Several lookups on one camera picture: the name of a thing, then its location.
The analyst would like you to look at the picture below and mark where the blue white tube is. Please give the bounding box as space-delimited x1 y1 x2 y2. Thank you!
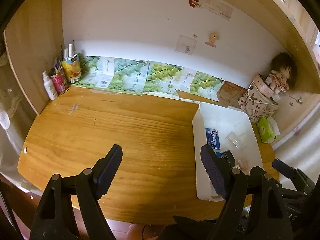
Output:
53 57 63 74

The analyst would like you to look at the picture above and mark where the white floral bed sheet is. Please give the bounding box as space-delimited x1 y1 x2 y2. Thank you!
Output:
274 110 320 178

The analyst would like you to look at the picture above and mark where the printed fabric bag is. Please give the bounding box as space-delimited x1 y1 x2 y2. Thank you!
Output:
237 80 279 123

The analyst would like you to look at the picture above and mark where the pale paper wall strip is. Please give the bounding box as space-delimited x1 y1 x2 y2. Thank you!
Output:
197 0 234 20

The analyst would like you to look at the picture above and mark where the black charger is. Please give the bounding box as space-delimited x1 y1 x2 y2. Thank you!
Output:
222 150 235 167

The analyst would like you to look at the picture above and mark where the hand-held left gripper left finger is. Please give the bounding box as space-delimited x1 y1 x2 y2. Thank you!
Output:
29 144 123 240

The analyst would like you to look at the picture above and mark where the clear plastic box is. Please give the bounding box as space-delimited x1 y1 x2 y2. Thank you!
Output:
225 121 248 148

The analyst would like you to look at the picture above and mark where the green tissue pack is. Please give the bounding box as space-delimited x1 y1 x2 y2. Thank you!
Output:
256 116 280 144

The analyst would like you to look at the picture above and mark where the brown kraft paper sheet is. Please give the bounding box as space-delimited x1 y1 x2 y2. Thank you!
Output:
216 81 248 103

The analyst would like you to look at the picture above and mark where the brown haired doll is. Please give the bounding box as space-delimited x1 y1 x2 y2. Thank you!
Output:
265 52 298 95

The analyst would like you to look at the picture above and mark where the clear square wall sticker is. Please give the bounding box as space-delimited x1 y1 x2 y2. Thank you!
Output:
175 34 198 55

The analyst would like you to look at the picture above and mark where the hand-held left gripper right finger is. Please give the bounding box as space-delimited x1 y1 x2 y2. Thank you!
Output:
201 144 294 240

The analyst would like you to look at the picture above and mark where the white spray bottle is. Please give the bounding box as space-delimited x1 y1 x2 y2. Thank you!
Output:
42 71 58 100

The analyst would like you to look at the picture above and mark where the white plastic storage bin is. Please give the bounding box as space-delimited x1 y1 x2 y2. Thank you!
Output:
192 102 264 202

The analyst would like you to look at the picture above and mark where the grape print carton sheet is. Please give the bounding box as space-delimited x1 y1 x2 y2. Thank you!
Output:
72 55 149 95
143 62 184 99
176 67 224 102

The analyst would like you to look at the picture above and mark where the wooden desk hutch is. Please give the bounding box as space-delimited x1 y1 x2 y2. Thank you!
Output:
4 0 320 135

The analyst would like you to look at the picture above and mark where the blue label floss box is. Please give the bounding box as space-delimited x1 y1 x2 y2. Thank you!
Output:
205 127 223 153

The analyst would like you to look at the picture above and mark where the yellow duck wall clip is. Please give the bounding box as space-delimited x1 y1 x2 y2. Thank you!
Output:
205 31 222 48

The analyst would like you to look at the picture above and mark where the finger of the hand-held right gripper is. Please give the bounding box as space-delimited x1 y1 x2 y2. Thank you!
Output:
272 158 316 193

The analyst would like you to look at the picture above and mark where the pink can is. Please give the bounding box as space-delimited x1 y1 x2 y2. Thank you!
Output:
49 70 67 94

